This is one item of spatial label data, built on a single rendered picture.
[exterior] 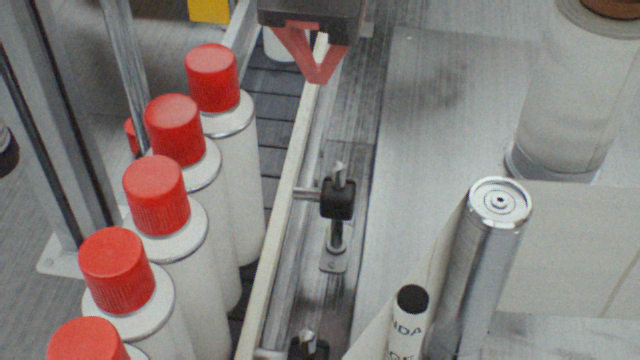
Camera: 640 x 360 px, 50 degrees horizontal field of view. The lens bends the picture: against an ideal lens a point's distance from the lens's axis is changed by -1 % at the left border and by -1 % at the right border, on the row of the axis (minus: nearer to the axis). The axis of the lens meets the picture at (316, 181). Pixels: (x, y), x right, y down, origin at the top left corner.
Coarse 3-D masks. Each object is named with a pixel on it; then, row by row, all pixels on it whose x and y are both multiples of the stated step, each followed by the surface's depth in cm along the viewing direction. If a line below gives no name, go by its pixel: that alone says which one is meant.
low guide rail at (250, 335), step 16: (320, 32) 74; (320, 48) 72; (304, 96) 67; (304, 112) 65; (304, 128) 64; (304, 144) 64; (288, 160) 61; (288, 176) 60; (288, 192) 59; (288, 208) 59; (272, 224) 57; (272, 240) 56; (272, 256) 55; (272, 272) 54; (256, 288) 53; (256, 304) 52; (256, 320) 51; (240, 336) 50; (256, 336) 50; (240, 352) 49
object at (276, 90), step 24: (312, 48) 78; (264, 72) 75; (288, 72) 75; (264, 96) 72; (288, 96) 72; (264, 120) 70; (288, 120) 70; (264, 144) 68; (288, 144) 68; (264, 168) 65; (264, 192) 63; (240, 312) 55
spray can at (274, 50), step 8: (264, 32) 74; (272, 32) 73; (264, 40) 75; (272, 40) 73; (264, 48) 76; (272, 48) 74; (280, 48) 74; (272, 56) 75; (280, 56) 75; (288, 56) 75; (280, 64) 75; (288, 64) 75
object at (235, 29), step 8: (240, 0) 70; (248, 0) 70; (240, 8) 69; (248, 8) 69; (240, 16) 68; (248, 16) 70; (232, 24) 67; (240, 24) 67; (232, 32) 66; (240, 32) 67; (224, 40) 65; (232, 40) 65; (232, 48) 65
